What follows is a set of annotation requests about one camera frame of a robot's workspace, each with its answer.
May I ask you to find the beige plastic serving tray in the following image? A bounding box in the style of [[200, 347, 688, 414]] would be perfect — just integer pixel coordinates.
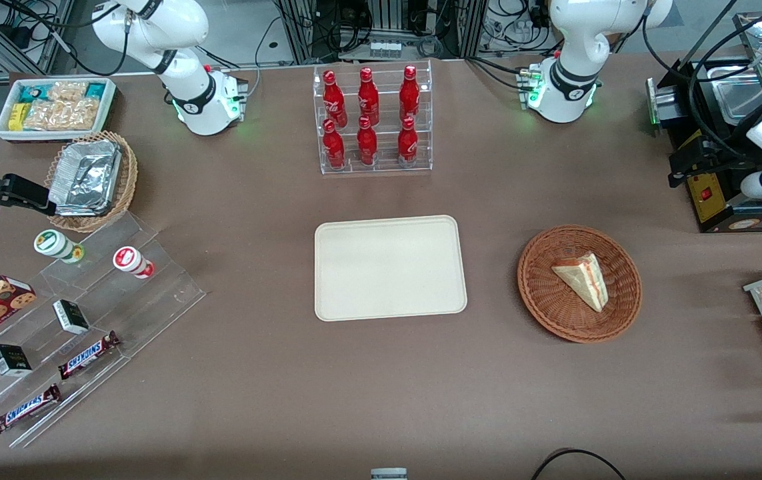
[[314, 215, 468, 322]]

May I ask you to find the black hot food warmer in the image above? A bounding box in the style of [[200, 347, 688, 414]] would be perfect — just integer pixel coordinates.
[[646, 10, 762, 234]]

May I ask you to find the aluminium equipment frame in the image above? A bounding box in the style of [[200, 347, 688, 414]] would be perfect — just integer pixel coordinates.
[[276, 0, 490, 63]]

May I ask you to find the large clear cracker bag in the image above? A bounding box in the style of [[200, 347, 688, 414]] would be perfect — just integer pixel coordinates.
[[23, 97, 100, 131]]

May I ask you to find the clear acrylic stepped shelf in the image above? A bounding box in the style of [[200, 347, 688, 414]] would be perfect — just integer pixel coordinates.
[[0, 212, 207, 449]]

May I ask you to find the small black carton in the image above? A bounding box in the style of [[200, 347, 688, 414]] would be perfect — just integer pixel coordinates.
[[52, 299, 91, 335], [0, 343, 33, 378]]

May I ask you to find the triangular sandwich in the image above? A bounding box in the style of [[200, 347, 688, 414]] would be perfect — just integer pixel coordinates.
[[551, 252, 609, 313]]

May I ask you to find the white rectangular snack bin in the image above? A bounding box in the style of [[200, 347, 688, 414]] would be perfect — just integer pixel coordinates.
[[0, 77, 118, 144]]

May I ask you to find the aluminium foil container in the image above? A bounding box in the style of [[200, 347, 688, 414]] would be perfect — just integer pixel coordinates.
[[57, 139, 123, 175], [48, 155, 117, 218]]

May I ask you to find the clear acrylic bottle rack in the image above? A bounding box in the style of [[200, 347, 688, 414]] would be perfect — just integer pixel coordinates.
[[313, 59, 434, 176]]

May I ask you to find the snickers chocolate bar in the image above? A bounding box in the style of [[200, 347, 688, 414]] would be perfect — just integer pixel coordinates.
[[0, 383, 63, 435], [57, 331, 122, 381]]

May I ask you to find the red lid yoghurt cup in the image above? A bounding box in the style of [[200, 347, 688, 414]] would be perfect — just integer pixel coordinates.
[[112, 245, 155, 280]]

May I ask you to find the red cola bottle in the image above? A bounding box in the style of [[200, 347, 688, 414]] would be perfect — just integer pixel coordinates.
[[322, 70, 349, 129], [357, 67, 381, 127], [399, 65, 421, 123], [322, 119, 347, 169], [397, 117, 419, 165], [356, 116, 379, 166]]

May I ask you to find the green lid yoghurt cup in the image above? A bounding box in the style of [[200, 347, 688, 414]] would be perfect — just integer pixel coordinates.
[[33, 229, 85, 264]]

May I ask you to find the brown round wicker basket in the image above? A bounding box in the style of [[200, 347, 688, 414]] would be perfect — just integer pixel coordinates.
[[517, 225, 643, 344]]

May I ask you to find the stainless steel food pan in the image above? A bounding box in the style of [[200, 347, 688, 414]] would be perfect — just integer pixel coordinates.
[[711, 78, 762, 127]]

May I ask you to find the black floor cable loop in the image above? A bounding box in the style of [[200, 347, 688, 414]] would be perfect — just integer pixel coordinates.
[[530, 448, 629, 480]]

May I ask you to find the small clear cracker bag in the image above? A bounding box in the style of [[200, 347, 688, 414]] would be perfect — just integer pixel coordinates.
[[46, 81, 89, 103]]

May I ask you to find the light tan wicker basket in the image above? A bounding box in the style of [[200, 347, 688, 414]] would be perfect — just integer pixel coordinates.
[[45, 131, 139, 234]]

